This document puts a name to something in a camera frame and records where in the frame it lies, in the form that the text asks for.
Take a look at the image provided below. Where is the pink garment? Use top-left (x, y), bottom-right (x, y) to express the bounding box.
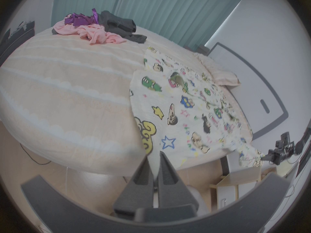
top-left (52, 23), bottom-right (127, 45)

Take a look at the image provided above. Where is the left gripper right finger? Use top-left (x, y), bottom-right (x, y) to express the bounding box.
top-left (157, 150), bottom-right (197, 216)

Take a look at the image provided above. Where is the white printed pyjama top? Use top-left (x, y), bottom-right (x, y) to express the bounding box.
top-left (129, 47), bottom-right (266, 173)

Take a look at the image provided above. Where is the black garment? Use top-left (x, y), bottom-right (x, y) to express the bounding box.
top-left (100, 10), bottom-right (147, 44)

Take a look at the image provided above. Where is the bed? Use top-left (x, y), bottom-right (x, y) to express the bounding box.
top-left (0, 26), bottom-right (289, 179)

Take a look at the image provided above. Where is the purple satin garment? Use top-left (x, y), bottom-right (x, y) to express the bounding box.
top-left (64, 8), bottom-right (99, 26)

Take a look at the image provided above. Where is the dark grey chest of drawers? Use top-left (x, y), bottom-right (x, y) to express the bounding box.
top-left (0, 21), bottom-right (35, 62)

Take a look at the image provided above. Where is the grey and white clothes heap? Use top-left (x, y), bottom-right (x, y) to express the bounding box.
top-left (12, 21), bottom-right (33, 33)

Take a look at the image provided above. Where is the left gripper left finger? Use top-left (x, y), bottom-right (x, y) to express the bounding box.
top-left (113, 153), bottom-right (155, 221)

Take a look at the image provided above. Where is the pale wood bedside table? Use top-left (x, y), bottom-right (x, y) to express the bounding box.
top-left (209, 166), bottom-right (262, 211)

